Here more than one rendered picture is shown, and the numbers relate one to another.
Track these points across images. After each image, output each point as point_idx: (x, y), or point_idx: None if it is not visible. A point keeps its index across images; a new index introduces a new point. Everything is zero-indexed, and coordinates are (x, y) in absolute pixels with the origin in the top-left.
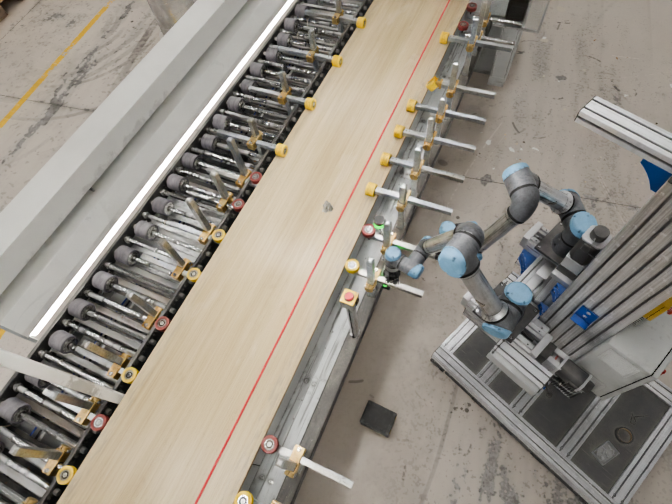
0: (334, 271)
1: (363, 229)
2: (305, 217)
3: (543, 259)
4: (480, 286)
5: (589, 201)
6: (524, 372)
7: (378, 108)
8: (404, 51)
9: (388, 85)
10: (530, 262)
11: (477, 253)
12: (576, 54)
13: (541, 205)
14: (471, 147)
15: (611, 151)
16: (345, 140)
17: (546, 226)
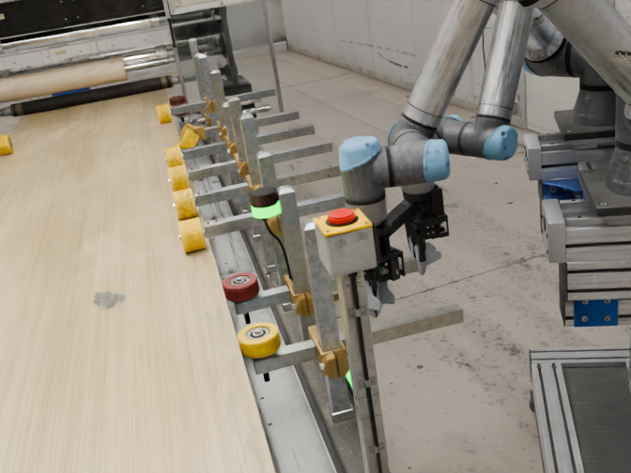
0: (223, 363)
1: (228, 284)
2: (61, 335)
3: (590, 162)
4: (606, 0)
5: (516, 265)
6: None
7: (112, 187)
8: (107, 144)
9: (109, 169)
10: (575, 184)
11: (504, 125)
12: (339, 175)
13: (463, 297)
14: (323, 143)
15: (480, 219)
16: (74, 229)
17: (499, 312)
